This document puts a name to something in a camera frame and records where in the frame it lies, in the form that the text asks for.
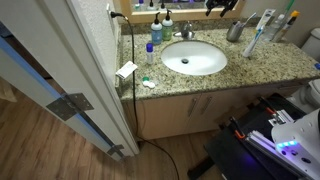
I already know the white door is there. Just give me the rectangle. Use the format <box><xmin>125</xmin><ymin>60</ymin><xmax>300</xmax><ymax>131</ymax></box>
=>
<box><xmin>0</xmin><ymin>0</ymin><xmax>141</xmax><ymax>163</ymax></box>

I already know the white toilet bowl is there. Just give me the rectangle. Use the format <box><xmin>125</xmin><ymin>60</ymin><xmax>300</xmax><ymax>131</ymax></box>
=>
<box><xmin>287</xmin><ymin>78</ymin><xmax>320</xmax><ymax>115</ymax></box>

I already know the white toilet tank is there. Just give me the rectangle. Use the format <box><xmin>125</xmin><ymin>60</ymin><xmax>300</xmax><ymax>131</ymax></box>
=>
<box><xmin>301</xmin><ymin>27</ymin><xmax>320</xmax><ymax>63</ymax></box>

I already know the grey metal cup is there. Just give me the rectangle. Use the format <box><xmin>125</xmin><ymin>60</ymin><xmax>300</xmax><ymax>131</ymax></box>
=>
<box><xmin>226</xmin><ymin>21</ymin><xmax>245</xmax><ymax>43</ymax></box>

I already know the metal cabinet handle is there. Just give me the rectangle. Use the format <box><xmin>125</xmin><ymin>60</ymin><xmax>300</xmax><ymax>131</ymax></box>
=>
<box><xmin>186</xmin><ymin>97</ymin><xmax>199</xmax><ymax>118</ymax></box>
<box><xmin>199</xmin><ymin>96</ymin><xmax>214</xmax><ymax>116</ymax></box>

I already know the large metal door hinge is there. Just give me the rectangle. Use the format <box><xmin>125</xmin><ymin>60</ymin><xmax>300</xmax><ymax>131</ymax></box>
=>
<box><xmin>45</xmin><ymin>92</ymin><xmax>95</xmax><ymax>122</ymax></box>

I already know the clear plastic bottle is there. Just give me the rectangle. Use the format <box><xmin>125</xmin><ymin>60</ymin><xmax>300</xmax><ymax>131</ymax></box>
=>
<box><xmin>263</xmin><ymin>13</ymin><xmax>287</xmax><ymax>43</ymax></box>

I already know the black power cable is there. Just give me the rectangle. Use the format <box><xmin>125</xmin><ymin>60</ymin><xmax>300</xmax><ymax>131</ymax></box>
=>
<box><xmin>109</xmin><ymin>11</ymin><xmax>181</xmax><ymax>180</ymax></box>

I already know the white blue electric toothbrush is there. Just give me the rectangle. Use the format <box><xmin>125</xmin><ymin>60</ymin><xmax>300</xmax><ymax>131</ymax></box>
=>
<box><xmin>241</xmin><ymin>25</ymin><xmax>266</xmax><ymax>59</ymax></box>

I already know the wooden framed mirror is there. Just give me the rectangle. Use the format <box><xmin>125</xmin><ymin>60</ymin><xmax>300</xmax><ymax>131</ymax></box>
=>
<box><xmin>119</xmin><ymin>0</ymin><xmax>248</xmax><ymax>25</ymax></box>

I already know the green stick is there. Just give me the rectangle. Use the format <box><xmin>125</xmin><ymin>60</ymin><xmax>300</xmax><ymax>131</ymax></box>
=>
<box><xmin>283</xmin><ymin>0</ymin><xmax>296</xmax><ymax>18</ymax></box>

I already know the white wall outlet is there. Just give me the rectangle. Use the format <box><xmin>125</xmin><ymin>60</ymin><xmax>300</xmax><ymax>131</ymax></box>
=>
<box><xmin>105</xmin><ymin>3</ymin><xmax>116</xmax><ymax>35</ymax></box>

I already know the toothbrush in cup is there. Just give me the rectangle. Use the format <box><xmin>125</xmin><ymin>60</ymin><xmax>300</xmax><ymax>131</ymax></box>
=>
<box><xmin>238</xmin><ymin>12</ymin><xmax>258</xmax><ymax>28</ymax></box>

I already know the small bottle with blue cap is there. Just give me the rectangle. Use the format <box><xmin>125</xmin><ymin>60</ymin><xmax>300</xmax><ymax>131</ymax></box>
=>
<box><xmin>145</xmin><ymin>42</ymin><xmax>155</xmax><ymax>66</ymax></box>

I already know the blue soap pump bottle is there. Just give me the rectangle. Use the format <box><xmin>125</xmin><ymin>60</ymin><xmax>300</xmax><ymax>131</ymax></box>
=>
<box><xmin>150</xmin><ymin>11</ymin><xmax>164</xmax><ymax>46</ymax></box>

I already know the wide wooden cabinet door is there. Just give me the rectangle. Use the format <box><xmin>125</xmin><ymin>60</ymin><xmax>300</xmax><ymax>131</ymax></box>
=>
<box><xmin>123</xmin><ymin>93</ymin><xmax>202</xmax><ymax>141</ymax></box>

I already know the green white contact lens case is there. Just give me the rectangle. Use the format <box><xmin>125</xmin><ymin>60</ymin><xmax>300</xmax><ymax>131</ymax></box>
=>
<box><xmin>141</xmin><ymin>76</ymin><xmax>157</xmax><ymax>90</ymax></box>

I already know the chrome tap handle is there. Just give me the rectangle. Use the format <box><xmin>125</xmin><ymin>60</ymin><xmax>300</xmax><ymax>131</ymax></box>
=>
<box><xmin>182</xmin><ymin>20</ymin><xmax>194</xmax><ymax>34</ymax></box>

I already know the aluminium rail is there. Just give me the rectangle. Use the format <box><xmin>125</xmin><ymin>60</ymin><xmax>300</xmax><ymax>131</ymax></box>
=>
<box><xmin>245</xmin><ymin>129</ymin><xmax>309</xmax><ymax>178</ymax></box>

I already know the white oval sink basin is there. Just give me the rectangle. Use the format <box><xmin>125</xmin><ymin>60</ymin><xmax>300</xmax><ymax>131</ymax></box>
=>
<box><xmin>160</xmin><ymin>39</ymin><xmax>229</xmax><ymax>77</ymax></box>

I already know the white card box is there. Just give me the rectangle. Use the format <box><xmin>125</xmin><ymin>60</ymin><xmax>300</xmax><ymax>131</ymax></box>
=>
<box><xmin>115</xmin><ymin>60</ymin><xmax>139</xmax><ymax>80</ymax></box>

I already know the orange black clamp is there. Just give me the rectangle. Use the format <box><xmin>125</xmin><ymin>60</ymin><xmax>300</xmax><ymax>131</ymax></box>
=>
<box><xmin>258</xmin><ymin>96</ymin><xmax>278</xmax><ymax>117</ymax></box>
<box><xmin>228</xmin><ymin>116</ymin><xmax>247</xmax><ymax>141</ymax></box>

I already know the narrow wooden cabinet door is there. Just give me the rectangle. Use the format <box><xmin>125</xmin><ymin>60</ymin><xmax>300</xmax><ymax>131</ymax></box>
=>
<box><xmin>184</xmin><ymin>83</ymin><xmax>303</xmax><ymax>135</ymax></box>

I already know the bottle with orange cap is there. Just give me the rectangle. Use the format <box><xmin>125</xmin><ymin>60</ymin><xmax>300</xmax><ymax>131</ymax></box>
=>
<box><xmin>273</xmin><ymin>10</ymin><xmax>301</xmax><ymax>44</ymax></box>

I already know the white blue toothbrush package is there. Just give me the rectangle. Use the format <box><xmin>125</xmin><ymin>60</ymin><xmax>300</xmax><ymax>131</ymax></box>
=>
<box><xmin>254</xmin><ymin>8</ymin><xmax>277</xmax><ymax>34</ymax></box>

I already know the green soap pump bottle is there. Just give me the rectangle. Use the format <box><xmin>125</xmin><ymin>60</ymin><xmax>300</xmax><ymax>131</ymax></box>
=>
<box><xmin>161</xmin><ymin>9</ymin><xmax>174</xmax><ymax>42</ymax></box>

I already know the small metal door hinge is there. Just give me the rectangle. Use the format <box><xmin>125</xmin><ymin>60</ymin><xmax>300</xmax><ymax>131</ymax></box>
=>
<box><xmin>106</xmin><ymin>143</ymin><xmax>126</xmax><ymax>158</ymax></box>

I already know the black robot cart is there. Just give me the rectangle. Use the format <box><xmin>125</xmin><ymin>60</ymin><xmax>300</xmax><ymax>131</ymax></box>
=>
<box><xmin>186</xmin><ymin>92</ymin><xmax>309</xmax><ymax>180</ymax></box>

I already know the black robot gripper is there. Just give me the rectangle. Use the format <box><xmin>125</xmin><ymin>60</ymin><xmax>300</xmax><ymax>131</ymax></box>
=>
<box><xmin>204</xmin><ymin>0</ymin><xmax>240</xmax><ymax>18</ymax></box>

